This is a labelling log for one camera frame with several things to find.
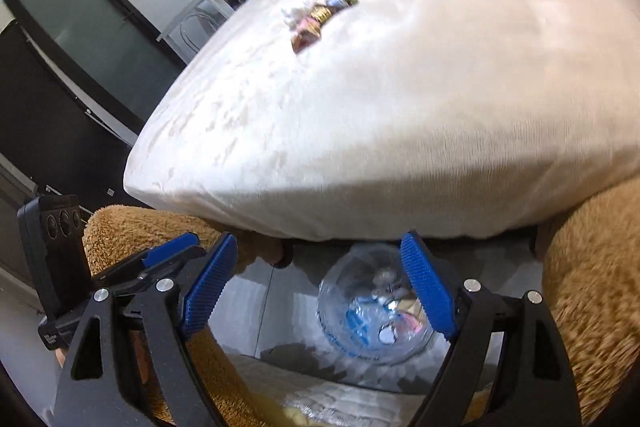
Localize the black television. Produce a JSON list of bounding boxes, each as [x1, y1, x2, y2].
[[2, 0, 187, 148]]

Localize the pink wrapper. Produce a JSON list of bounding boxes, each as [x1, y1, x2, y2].
[[291, 27, 323, 54]]

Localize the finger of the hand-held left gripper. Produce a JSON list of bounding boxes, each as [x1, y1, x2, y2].
[[106, 247, 207, 299], [92, 232, 201, 291]]

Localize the black cabinet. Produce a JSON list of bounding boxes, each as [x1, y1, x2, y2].
[[0, 19, 139, 233]]

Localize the white chair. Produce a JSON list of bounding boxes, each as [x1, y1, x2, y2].
[[156, 0, 239, 58]]

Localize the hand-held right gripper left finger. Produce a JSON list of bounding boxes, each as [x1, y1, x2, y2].
[[55, 232, 238, 427]]

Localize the bed with beige blanket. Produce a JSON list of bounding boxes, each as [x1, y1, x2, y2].
[[122, 0, 640, 244]]

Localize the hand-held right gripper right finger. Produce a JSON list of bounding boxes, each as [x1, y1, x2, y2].
[[400, 231, 583, 427]]

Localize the white crinkled plastic bag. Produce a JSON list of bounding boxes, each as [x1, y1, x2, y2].
[[271, 381, 432, 427]]

